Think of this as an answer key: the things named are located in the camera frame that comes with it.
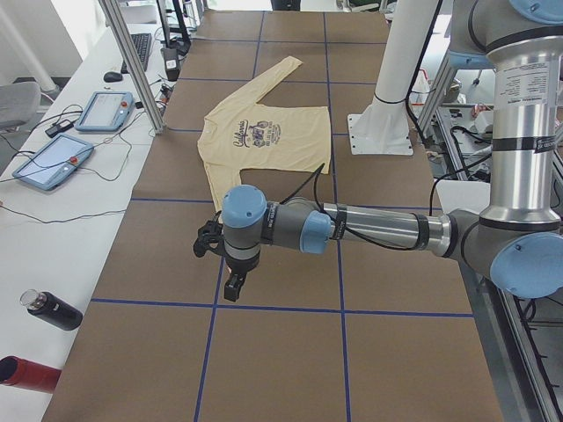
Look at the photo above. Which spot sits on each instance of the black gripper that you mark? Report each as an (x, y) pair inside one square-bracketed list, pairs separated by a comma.
[(237, 269)]

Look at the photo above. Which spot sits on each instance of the cream long sleeve shirt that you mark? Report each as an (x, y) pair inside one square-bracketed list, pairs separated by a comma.
[(240, 133)]

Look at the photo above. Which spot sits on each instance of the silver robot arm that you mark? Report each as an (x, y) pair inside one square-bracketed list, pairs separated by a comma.
[(514, 242)]

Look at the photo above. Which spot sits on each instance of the black water bottle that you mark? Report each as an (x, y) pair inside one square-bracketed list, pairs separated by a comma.
[(51, 309)]

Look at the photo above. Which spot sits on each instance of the far blue teach pendant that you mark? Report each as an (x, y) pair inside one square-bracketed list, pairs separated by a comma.
[(105, 112)]

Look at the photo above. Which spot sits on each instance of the blue teach pendant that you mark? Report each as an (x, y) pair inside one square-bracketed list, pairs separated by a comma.
[(105, 112), (54, 163)]

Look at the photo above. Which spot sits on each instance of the near blue teach pendant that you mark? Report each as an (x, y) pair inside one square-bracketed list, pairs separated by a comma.
[(54, 163)]

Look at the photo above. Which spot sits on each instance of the red water bottle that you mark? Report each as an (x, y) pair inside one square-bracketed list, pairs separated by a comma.
[(26, 374)]

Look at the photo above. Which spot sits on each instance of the black computer mouse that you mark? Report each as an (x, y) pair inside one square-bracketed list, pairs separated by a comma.
[(112, 77)]

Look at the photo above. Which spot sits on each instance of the black keyboard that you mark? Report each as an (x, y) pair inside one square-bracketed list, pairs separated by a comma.
[(142, 43)]

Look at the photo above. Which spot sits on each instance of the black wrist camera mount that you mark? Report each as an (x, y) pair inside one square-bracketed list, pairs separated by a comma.
[(209, 238)]

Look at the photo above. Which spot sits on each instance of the white central pedestal column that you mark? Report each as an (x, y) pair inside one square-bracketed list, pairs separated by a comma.
[(383, 127)]

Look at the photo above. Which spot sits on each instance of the aluminium frame post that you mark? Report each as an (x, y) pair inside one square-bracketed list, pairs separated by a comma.
[(129, 54)]

